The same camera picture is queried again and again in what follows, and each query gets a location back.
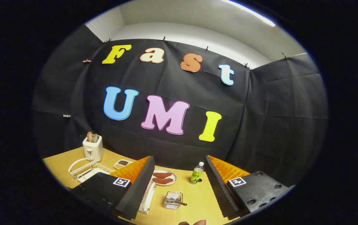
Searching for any white toaster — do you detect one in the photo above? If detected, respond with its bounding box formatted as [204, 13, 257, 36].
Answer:
[83, 135, 103, 162]

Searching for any white sectioned bean dish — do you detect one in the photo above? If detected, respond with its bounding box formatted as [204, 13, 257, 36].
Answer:
[113, 159, 133, 170]

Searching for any white plate with meat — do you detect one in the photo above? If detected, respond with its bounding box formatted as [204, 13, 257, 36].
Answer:
[151, 168, 178, 187]

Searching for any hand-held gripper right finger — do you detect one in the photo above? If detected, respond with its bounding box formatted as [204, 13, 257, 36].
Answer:
[204, 155, 295, 219]

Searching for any white wire dish rack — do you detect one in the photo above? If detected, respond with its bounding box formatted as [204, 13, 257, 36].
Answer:
[68, 158, 156, 215]

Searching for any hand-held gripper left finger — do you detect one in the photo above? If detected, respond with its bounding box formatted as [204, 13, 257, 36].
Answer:
[68, 156, 155, 221]

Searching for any metal wire basket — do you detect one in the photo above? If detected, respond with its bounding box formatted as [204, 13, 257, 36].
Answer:
[163, 191, 184, 210]

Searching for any metal spoon wooden handle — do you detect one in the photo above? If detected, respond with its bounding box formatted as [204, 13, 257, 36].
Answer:
[166, 196, 188, 206]

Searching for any black backdrop cloth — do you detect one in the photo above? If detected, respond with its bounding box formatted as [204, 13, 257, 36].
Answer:
[32, 24, 329, 188]

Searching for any green label drink bottle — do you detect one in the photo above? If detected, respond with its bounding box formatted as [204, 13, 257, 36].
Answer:
[189, 162, 204, 185]

